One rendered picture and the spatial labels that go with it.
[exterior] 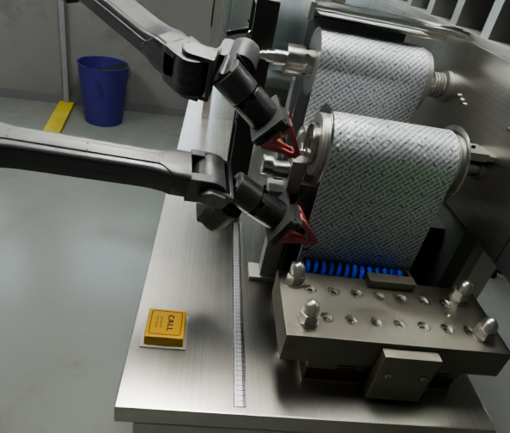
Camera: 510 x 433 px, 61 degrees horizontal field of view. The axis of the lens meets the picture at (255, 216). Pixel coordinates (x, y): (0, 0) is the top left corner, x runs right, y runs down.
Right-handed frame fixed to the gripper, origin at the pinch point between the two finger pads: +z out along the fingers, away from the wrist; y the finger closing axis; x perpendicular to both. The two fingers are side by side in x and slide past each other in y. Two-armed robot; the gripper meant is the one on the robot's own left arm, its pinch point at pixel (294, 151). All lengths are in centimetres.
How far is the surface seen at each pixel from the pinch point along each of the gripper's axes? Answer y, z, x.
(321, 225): 7.7, 12.0, -3.6
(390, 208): 7.7, 17.2, 8.3
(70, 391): -22, 41, -130
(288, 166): -1.9, 2.9, -3.3
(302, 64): -22.4, -3.6, 8.5
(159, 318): 17.1, 2.7, -36.0
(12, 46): -309, -60, -191
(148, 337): 21.5, 1.7, -36.8
